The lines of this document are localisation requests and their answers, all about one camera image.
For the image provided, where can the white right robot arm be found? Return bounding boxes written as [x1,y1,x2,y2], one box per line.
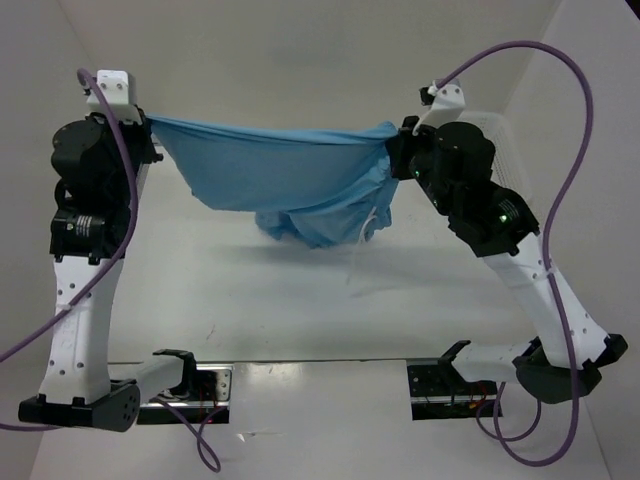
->
[386,116,628,404]

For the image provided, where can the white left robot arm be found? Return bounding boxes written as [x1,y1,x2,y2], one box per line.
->
[18,113,200,432]

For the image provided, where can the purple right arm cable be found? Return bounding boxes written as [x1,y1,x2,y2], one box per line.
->
[434,42,596,464]

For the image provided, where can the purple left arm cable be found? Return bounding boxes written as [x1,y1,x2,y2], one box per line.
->
[0,69,225,474]

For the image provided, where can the white plastic basket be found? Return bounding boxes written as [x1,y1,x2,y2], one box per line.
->
[460,111,532,202]

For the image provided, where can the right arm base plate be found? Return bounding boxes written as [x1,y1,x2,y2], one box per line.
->
[406,360,497,421]

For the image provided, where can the light blue shorts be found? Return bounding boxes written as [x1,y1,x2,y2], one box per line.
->
[151,116,398,248]

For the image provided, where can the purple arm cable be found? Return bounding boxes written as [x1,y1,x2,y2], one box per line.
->
[0,69,225,474]
[434,42,596,464]

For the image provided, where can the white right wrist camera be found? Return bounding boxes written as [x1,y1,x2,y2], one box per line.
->
[413,79,466,135]

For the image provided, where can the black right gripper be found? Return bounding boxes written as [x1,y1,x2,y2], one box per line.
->
[388,112,456,214]

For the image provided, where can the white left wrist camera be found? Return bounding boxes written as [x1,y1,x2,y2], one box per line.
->
[77,69,143,125]

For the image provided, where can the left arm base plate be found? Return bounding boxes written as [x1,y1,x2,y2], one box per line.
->
[136,363,234,426]

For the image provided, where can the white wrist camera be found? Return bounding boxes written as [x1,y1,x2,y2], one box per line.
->
[413,79,466,135]
[77,69,143,125]

